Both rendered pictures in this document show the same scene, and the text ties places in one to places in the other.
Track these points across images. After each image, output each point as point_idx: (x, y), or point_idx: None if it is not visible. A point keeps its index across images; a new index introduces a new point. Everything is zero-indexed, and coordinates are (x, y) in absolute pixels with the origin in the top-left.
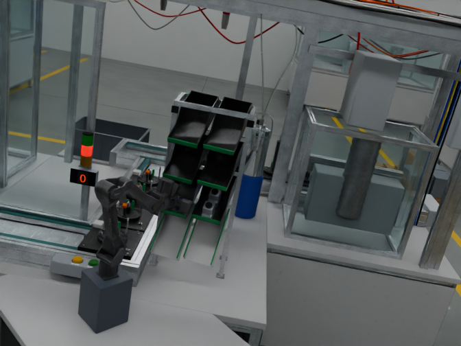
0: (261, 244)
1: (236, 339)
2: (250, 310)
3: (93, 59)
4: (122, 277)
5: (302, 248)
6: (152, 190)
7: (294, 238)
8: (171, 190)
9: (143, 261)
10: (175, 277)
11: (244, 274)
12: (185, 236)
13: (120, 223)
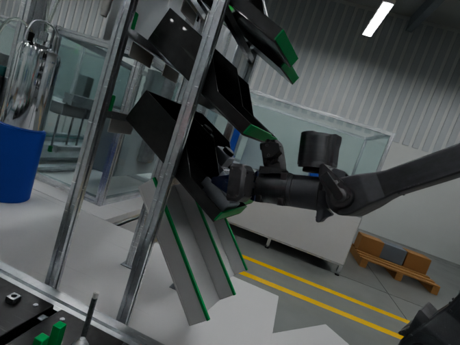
0: (107, 224)
1: (317, 332)
2: (256, 296)
3: None
4: None
5: (130, 210)
6: (327, 165)
7: (108, 202)
8: (283, 159)
9: None
10: (173, 337)
11: None
12: (213, 249)
13: (65, 326)
